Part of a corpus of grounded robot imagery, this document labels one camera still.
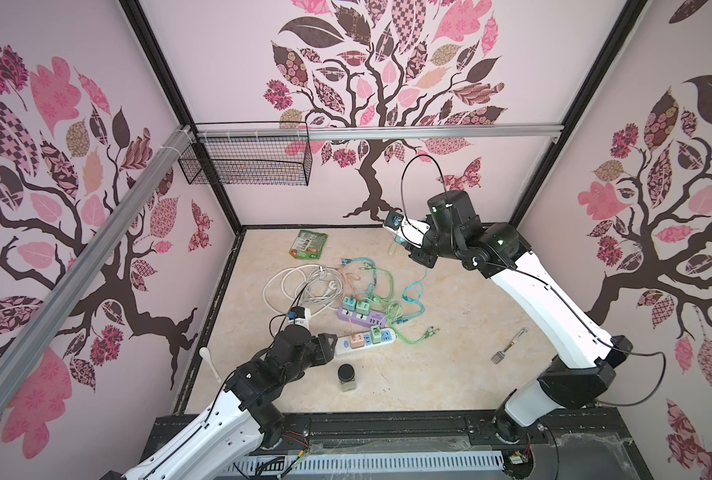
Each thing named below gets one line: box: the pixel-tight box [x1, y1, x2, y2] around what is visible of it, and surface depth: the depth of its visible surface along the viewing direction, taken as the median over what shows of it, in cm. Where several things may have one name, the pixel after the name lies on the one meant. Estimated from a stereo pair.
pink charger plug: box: [350, 333, 365, 349], surface depth 85 cm
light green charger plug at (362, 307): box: [356, 300, 370, 315], surface depth 91 cm
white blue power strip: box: [335, 328, 396, 355], surface depth 89 cm
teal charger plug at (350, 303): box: [343, 295, 357, 312], surface depth 92 cm
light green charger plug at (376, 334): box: [370, 324, 382, 344], surface depth 85 cm
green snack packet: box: [289, 230, 329, 260], surface depth 116 cm
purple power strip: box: [337, 307, 386, 327], surface depth 94 cm
